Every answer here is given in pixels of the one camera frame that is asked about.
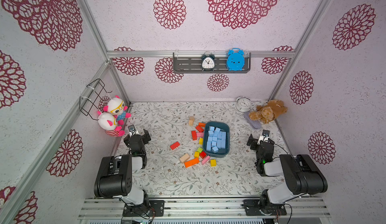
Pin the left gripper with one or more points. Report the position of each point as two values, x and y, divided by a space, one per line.
146 137

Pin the dark teal plastic tray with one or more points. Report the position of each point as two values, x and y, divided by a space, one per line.
216 141

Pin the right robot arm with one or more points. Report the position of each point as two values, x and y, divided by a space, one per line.
301 175

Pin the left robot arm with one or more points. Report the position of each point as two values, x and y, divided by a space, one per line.
114 178

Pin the grey fabric glasses case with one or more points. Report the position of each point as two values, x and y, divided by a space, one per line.
254 124

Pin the white pink plush toy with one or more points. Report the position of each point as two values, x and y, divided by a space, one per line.
109 123

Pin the brown teddy bear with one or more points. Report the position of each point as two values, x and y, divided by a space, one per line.
269 112

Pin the red block left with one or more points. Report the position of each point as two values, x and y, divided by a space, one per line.
174 145

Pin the white plush with glasses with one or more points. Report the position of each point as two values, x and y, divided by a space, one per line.
117 107

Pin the natural wood long block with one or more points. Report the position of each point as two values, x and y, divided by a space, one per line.
184 158

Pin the yellow block lower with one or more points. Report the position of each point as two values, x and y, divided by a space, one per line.
213 163

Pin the long orange block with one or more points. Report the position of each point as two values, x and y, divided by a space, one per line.
191 162

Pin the long pink block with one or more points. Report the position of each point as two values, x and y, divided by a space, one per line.
205 160

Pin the long red block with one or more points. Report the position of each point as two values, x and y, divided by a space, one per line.
199 129
194 135

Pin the small red cube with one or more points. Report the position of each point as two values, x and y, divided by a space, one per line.
203 155

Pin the blue alarm clock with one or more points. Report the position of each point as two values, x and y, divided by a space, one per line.
235 60

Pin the dark green alarm clock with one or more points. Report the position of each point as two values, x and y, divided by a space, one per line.
208 62

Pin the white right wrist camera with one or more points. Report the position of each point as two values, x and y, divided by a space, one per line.
264 136

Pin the black wire basket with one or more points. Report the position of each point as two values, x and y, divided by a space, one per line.
90 104

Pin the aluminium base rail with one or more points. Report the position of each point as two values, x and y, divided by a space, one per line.
235 207

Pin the grey wall shelf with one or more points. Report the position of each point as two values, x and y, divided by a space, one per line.
183 64

